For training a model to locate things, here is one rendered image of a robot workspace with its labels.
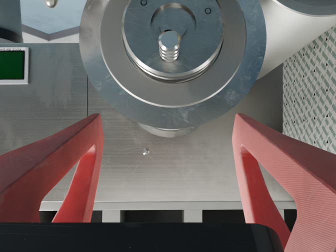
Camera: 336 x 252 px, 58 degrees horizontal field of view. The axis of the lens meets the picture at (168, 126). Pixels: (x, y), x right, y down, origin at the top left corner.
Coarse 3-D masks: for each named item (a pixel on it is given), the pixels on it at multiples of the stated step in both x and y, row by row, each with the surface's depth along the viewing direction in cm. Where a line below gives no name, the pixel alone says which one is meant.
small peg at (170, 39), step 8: (168, 32) 19; (176, 32) 19; (160, 40) 19; (168, 40) 19; (176, 40) 19; (160, 48) 19; (168, 48) 19; (176, 48) 19; (160, 56) 21; (168, 56) 20; (176, 56) 21
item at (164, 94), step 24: (120, 0) 24; (120, 24) 24; (240, 24) 24; (120, 48) 23; (240, 48) 23; (120, 72) 23; (216, 72) 23; (144, 96) 23; (168, 96) 23; (192, 96) 23
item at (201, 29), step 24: (144, 0) 22; (168, 0) 22; (192, 0) 22; (216, 0) 22; (144, 24) 22; (168, 24) 22; (192, 24) 22; (216, 24) 22; (144, 48) 22; (192, 48) 22; (216, 48) 22; (144, 72) 23; (168, 72) 22; (192, 72) 22
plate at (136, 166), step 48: (48, 48) 58; (0, 96) 57; (48, 96) 57; (96, 96) 57; (0, 144) 56; (144, 144) 56; (192, 144) 56; (48, 192) 56; (96, 192) 56; (144, 192) 56; (192, 192) 56
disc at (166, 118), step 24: (96, 0) 24; (240, 0) 24; (96, 24) 24; (264, 24) 24; (96, 48) 24; (264, 48) 24; (96, 72) 24; (240, 72) 24; (120, 96) 23; (216, 96) 24; (240, 96) 24; (144, 120) 23; (168, 120) 23; (192, 120) 23
